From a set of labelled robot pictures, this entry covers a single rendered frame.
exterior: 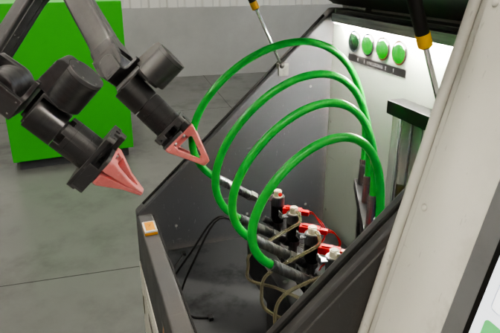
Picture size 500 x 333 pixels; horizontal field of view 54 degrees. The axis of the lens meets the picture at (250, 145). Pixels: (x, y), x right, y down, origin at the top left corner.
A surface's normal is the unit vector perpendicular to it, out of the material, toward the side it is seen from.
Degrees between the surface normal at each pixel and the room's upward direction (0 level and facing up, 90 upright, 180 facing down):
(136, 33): 90
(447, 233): 76
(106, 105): 90
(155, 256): 0
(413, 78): 90
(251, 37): 90
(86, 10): 50
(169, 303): 0
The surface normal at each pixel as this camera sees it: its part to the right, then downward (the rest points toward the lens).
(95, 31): -0.43, -0.40
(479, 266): -0.91, -0.11
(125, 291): 0.00, -0.94
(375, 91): -0.94, 0.11
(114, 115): 0.39, 0.32
